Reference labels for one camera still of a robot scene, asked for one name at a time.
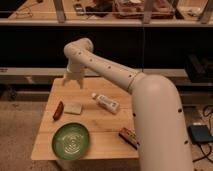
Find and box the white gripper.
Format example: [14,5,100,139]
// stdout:
[62,67,84,89]

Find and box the red pepper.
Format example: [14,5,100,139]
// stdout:
[53,101,64,121]

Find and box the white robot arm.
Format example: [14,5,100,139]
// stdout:
[64,38,194,171]

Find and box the white sponge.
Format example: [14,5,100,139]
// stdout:
[64,103,83,115]

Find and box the white tube bottle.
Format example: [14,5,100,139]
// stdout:
[92,93,120,114]

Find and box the wooden table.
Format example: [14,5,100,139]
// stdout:
[31,77,138,160]

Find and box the green bowl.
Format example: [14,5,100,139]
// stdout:
[52,122,90,161]

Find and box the black phone on shelf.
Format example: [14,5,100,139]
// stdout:
[73,3,85,16]

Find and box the brown rectangular block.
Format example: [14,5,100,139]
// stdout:
[119,128,138,149]

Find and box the red tray on shelf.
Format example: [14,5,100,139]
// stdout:
[113,0,175,19]

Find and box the dark blue box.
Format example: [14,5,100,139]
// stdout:
[188,125,213,144]

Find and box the black cable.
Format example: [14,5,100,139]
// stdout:
[191,106,213,164]

